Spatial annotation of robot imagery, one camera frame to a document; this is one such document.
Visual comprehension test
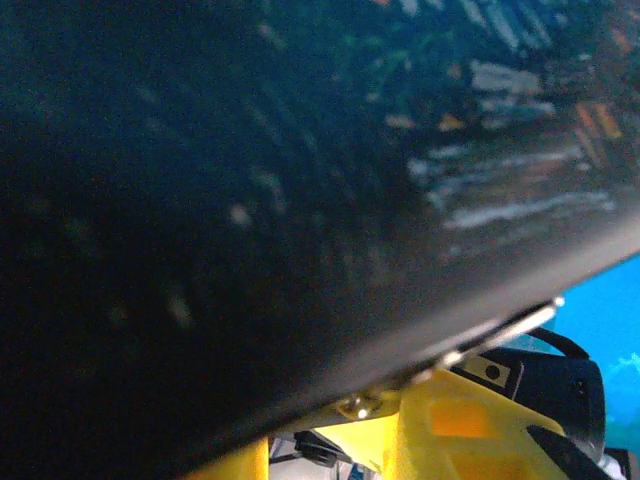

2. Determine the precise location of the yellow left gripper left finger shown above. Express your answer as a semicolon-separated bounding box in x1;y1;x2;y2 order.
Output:
187;433;271;480

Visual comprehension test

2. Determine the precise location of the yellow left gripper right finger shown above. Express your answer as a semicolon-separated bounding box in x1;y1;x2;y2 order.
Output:
394;368;614;480

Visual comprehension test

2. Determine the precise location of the small metal padlock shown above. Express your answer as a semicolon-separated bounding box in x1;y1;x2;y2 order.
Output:
335;391;399;422

